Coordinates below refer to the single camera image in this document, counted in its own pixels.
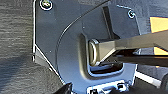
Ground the round silver base bolt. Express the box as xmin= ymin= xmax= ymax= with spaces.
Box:
xmin=39 ymin=0 xmax=54 ymax=11
xmin=126 ymin=9 xmax=137 ymax=20

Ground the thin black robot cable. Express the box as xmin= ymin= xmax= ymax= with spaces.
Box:
xmin=54 ymin=0 xmax=113 ymax=86

